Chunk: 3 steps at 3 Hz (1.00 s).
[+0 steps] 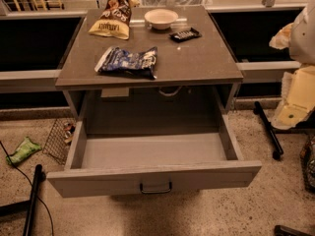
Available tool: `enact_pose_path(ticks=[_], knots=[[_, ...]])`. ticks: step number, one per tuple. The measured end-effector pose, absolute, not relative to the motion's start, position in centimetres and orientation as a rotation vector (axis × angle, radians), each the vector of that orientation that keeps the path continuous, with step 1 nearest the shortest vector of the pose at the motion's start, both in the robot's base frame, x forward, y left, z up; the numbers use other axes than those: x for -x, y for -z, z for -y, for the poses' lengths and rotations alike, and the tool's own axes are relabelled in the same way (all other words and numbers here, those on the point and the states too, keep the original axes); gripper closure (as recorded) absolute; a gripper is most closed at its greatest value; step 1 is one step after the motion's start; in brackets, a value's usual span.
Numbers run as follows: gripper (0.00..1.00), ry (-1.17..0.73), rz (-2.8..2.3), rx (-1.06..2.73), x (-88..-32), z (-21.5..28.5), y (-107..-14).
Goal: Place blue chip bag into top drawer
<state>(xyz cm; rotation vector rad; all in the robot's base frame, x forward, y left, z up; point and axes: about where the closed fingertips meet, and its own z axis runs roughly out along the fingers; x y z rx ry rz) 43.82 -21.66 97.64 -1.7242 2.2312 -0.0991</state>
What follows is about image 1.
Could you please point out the black snack bar packet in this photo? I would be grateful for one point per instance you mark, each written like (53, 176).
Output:
(185, 35)

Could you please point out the white label sticker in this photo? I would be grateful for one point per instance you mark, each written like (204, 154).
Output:
(114, 92)

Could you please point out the green snack packet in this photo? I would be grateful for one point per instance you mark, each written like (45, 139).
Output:
(24, 150)

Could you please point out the white bowl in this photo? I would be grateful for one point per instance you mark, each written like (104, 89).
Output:
(161, 19)

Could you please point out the black stand leg left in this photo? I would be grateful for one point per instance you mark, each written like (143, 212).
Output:
(29, 206)

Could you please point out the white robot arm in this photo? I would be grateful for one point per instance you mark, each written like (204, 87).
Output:
(299, 37)

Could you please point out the open grey top drawer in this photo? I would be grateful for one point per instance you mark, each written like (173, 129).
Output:
(112, 161)

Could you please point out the wire mesh basket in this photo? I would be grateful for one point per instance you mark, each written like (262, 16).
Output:
(59, 139)

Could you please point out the brown yellow chip bag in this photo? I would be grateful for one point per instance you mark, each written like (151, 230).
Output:
(115, 19)

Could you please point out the black drawer handle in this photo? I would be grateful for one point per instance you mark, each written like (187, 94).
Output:
(155, 190)

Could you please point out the black stand leg right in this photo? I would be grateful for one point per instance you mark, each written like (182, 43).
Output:
(278, 150)

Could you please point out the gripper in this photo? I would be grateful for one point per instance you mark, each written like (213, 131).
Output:
(303, 38)

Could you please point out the black stand leg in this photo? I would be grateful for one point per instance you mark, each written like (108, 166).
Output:
(29, 206)
(278, 150)

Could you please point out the blue chip bag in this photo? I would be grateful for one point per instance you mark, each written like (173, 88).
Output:
(116, 61)

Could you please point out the grey drawer cabinet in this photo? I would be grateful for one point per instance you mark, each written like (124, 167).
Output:
(156, 82)

